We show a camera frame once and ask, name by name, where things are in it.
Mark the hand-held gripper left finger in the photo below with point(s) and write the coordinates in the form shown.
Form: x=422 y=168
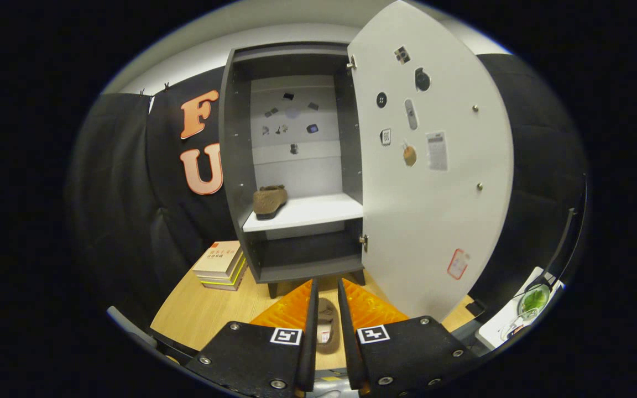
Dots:
x=310 y=342

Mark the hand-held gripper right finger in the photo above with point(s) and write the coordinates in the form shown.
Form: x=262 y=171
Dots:
x=350 y=348

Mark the brown fuzzy shoe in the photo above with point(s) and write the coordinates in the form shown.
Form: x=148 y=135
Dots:
x=269 y=202
x=328 y=326

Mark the white shoe cabinet door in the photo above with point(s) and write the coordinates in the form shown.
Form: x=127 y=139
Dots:
x=451 y=210

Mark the metal door hinge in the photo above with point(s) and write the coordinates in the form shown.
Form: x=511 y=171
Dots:
x=363 y=242
x=351 y=62

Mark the white cabinet shelf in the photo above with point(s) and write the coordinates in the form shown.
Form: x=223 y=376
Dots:
x=313 y=213

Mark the book with yellow edges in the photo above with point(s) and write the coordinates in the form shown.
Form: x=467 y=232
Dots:
x=227 y=283

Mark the beige book orange corner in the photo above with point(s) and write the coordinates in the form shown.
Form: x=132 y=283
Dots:
x=219 y=258

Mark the white side table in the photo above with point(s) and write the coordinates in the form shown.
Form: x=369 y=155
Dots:
x=495 y=329

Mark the clear glass cup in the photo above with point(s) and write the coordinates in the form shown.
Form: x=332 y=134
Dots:
x=517 y=325

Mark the glass bowl with greens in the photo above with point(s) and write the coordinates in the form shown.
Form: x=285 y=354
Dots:
x=534 y=299

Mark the black backdrop cloth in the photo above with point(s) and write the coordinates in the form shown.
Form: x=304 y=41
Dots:
x=108 y=193

